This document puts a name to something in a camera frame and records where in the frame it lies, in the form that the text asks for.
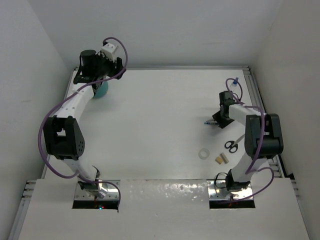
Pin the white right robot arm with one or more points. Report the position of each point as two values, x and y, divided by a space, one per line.
263 138

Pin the large black handled scissors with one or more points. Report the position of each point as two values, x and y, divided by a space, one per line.
233 145

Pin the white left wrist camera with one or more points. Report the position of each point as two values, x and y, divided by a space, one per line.
109 50

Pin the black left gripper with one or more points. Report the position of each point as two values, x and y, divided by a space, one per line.
115 67

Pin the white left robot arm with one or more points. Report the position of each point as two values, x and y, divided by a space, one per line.
62 134

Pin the yellow eraser block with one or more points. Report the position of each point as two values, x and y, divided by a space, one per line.
219 160

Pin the small blue cap bottle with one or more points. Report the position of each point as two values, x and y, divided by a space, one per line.
233 86

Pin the clear tape roll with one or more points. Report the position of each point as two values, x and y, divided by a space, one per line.
203 153

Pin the teal round organizer container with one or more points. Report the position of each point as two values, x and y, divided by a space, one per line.
101 90

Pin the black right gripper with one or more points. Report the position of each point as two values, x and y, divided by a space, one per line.
222 124

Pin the white eraser block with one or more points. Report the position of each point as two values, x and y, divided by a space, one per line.
224 158

